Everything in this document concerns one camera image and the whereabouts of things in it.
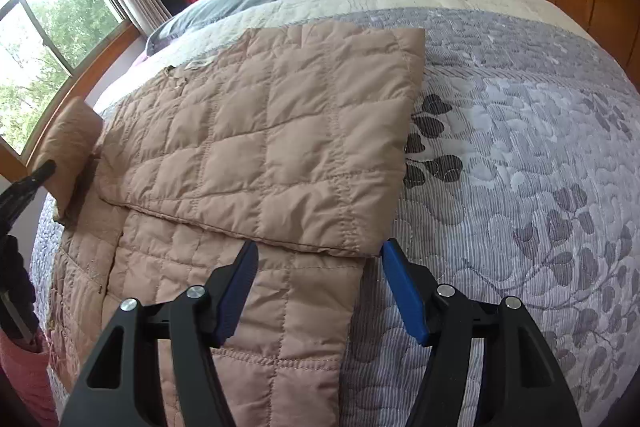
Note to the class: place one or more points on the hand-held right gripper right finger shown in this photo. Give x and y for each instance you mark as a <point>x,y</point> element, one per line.
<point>405,292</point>

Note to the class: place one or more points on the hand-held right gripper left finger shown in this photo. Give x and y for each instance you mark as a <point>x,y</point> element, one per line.
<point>240,292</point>

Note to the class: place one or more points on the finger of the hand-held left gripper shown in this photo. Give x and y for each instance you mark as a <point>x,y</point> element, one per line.
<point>31,187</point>

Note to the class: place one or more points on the beige quilted jacket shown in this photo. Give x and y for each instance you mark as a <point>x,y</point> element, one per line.
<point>260,147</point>

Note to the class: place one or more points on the person's left hand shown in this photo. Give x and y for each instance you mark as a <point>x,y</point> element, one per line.
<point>15,277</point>

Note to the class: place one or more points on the large wooden-framed window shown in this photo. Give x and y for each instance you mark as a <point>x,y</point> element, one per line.
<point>55,37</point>

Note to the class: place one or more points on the grey leaf-patterned bed quilt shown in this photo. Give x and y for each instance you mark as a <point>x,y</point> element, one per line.
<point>500,157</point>

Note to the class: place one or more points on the grey pillow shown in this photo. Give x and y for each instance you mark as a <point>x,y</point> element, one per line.
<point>225,9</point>

